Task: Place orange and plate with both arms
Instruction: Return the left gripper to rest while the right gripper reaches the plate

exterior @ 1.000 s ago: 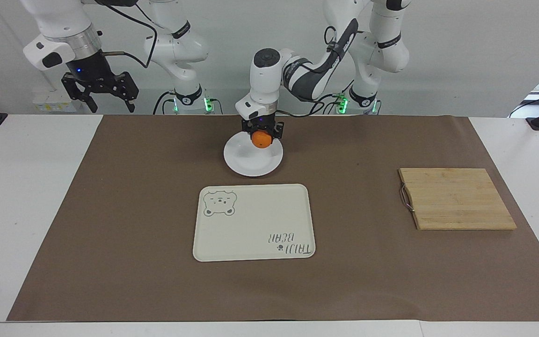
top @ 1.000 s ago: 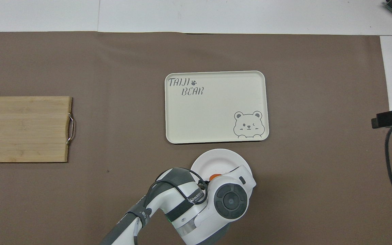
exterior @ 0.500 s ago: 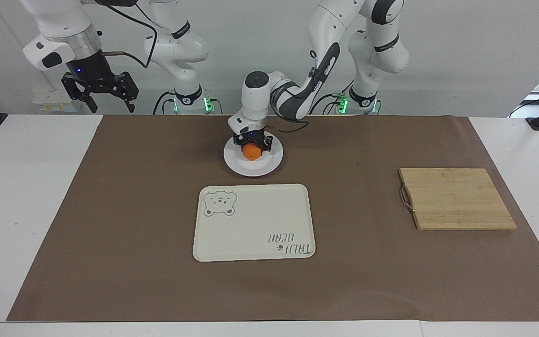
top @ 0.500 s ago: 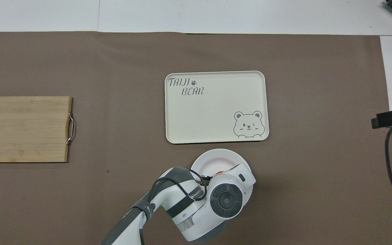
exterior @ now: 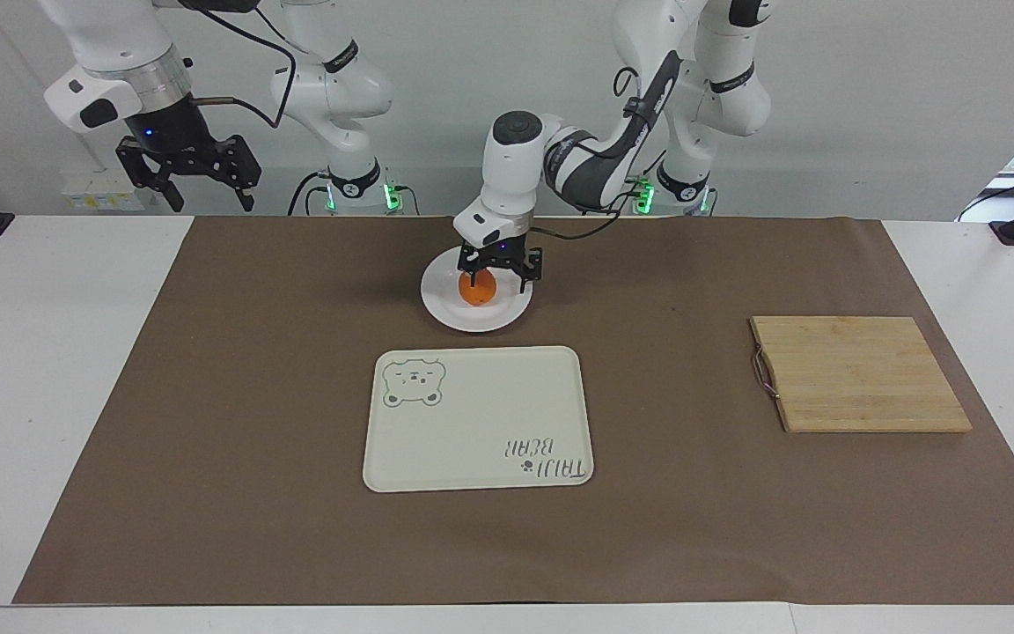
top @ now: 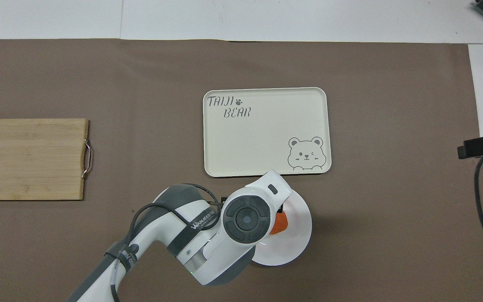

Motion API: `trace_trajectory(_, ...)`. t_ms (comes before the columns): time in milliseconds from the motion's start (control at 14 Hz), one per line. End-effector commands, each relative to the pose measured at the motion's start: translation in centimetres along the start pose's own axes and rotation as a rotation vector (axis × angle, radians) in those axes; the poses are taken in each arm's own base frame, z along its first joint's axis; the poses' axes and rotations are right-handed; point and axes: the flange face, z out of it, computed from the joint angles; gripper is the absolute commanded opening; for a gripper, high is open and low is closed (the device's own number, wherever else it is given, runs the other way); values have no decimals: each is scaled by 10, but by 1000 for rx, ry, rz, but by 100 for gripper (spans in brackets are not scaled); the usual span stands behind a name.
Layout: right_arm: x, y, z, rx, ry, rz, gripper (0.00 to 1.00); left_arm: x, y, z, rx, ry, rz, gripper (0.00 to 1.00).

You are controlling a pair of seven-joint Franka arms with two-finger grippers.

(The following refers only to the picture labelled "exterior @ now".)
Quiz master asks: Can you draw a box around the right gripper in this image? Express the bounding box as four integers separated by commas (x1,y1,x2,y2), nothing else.
114,92,262,213

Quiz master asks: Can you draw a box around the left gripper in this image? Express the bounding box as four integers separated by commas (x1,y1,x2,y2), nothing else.
458,231,545,298

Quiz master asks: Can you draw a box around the orange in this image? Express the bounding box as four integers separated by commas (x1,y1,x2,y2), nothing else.
459,269,498,307

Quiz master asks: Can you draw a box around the round white plate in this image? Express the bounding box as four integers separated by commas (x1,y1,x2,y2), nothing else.
420,247,533,334

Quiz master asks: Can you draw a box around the white power strip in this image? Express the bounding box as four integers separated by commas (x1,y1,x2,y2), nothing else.
62,171,158,211

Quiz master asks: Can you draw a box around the cream tray with bear print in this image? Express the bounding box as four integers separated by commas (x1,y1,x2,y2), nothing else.
362,345,595,493

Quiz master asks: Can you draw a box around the wooden cutting board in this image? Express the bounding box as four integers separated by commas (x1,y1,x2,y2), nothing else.
749,316,974,434

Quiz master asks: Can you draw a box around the black cable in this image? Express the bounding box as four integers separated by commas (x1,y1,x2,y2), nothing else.
525,181,649,241
285,171,332,217
174,0,299,130
955,156,1014,223

